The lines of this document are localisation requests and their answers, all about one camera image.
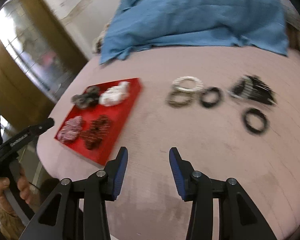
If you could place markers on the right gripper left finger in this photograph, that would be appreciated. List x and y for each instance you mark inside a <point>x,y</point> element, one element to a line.
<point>77,209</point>

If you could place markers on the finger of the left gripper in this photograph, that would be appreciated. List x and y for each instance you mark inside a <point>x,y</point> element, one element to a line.
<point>30,133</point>

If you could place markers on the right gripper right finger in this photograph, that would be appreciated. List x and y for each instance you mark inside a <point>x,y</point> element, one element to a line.
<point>239,217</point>

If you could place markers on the pink plaid scrunchie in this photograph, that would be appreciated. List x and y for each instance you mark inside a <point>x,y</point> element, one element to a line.
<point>71,129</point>

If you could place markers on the red polka dot scrunchie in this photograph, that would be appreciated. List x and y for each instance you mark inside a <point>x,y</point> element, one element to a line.
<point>97,132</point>

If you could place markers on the grey chiffon scrunchie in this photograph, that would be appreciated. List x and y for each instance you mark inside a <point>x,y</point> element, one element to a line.
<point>88,99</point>

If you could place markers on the white patterned scrunchie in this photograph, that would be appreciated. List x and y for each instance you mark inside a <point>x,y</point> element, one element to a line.
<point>115,95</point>

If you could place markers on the black hair clip comb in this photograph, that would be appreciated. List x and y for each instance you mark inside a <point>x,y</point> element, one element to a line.
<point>251,87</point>

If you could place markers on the person's left hand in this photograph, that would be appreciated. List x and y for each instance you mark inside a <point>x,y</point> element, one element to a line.
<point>23,186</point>

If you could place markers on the red tray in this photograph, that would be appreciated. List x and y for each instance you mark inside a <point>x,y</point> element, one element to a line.
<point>118,115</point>

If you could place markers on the wooden glass door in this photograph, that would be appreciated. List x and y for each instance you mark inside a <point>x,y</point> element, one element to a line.
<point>38,61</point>

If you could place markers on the floral blanket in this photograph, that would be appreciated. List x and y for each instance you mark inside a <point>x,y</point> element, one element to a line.
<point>98,42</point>

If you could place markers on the blue bed sheet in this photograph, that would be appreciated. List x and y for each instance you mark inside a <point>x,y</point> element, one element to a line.
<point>142,24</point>

